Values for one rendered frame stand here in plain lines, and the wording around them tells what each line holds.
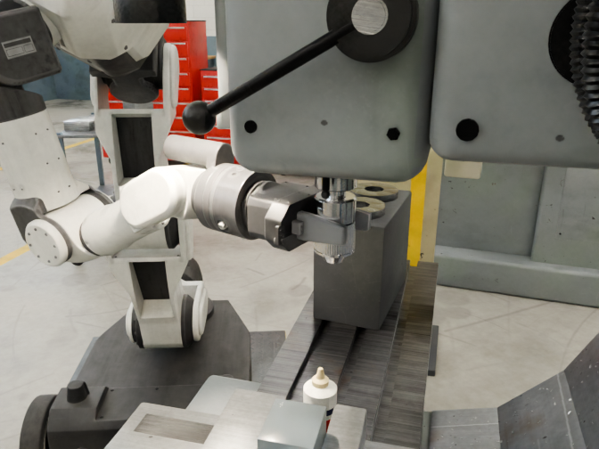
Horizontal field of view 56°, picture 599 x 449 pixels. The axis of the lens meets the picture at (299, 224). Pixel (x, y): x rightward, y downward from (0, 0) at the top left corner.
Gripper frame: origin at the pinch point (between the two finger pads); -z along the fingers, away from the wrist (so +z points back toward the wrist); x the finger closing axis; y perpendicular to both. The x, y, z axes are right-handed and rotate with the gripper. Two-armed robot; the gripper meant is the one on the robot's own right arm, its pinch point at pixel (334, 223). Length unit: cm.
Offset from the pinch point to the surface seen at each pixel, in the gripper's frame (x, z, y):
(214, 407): 1.3, 21.5, 35.9
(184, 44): 354, 381, 4
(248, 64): -11.5, 2.7, -17.8
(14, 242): 136, 336, 127
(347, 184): -1.2, -2.0, -5.2
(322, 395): -5.1, -2.0, 19.2
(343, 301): 22.8, 11.1, 23.3
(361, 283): 23.4, 8.2, 19.4
